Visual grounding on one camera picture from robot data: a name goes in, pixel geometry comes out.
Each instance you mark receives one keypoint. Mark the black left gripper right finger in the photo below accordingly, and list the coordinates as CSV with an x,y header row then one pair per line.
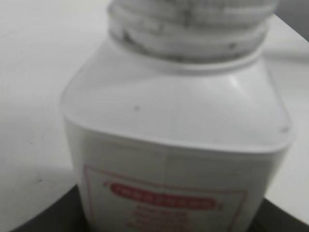
x,y
271,218

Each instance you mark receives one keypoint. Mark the white yili yogurt bottle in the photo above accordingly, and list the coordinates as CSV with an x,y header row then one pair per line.
x,y
174,124

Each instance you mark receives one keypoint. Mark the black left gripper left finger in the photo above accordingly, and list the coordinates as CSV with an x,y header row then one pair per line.
x,y
65,215

